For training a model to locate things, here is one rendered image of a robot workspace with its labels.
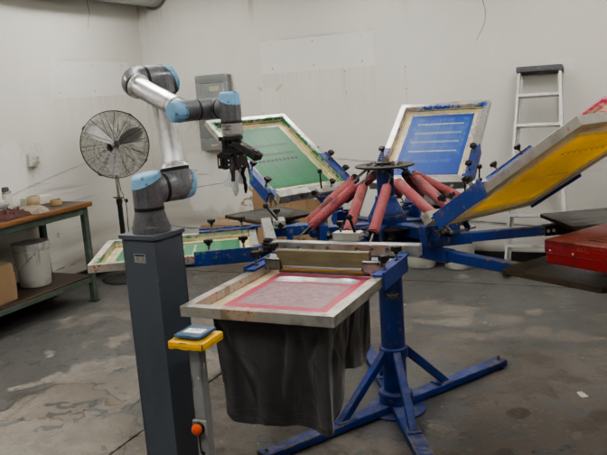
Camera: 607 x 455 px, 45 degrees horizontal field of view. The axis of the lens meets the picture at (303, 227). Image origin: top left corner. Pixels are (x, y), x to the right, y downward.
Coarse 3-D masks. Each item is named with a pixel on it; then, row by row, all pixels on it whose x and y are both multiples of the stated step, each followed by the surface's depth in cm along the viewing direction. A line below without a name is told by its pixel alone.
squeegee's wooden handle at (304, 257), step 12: (276, 252) 307; (288, 252) 304; (300, 252) 302; (312, 252) 300; (324, 252) 298; (336, 252) 296; (348, 252) 293; (360, 252) 291; (288, 264) 306; (300, 264) 303; (312, 264) 301; (324, 264) 299; (336, 264) 296; (348, 264) 294; (360, 264) 292
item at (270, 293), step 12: (276, 276) 305; (312, 276) 301; (252, 288) 289; (264, 288) 288; (276, 288) 286; (288, 288) 285; (300, 288) 284; (240, 300) 274; (252, 300) 273; (264, 300) 272; (276, 300) 270
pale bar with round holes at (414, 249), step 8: (280, 240) 334; (288, 240) 333; (296, 240) 332; (304, 240) 331; (312, 240) 329; (288, 248) 330; (296, 248) 328; (304, 248) 327; (312, 248) 326; (320, 248) 323; (328, 248) 325; (336, 248) 320; (344, 248) 319; (352, 248) 317; (360, 248) 315; (368, 248) 314; (376, 248) 312; (384, 248) 311; (408, 248) 306; (416, 248) 305; (408, 256) 307; (416, 256) 306
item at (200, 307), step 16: (256, 272) 302; (224, 288) 279; (368, 288) 265; (192, 304) 260; (208, 304) 258; (352, 304) 250; (256, 320) 247; (272, 320) 244; (288, 320) 242; (304, 320) 239; (320, 320) 237; (336, 320) 237
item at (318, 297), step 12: (324, 276) 299; (336, 276) 298; (348, 276) 297; (360, 276) 295; (312, 288) 283; (324, 288) 282; (336, 288) 280; (348, 288) 279; (288, 300) 269; (300, 300) 268; (312, 300) 267; (324, 300) 266; (336, 300) 265
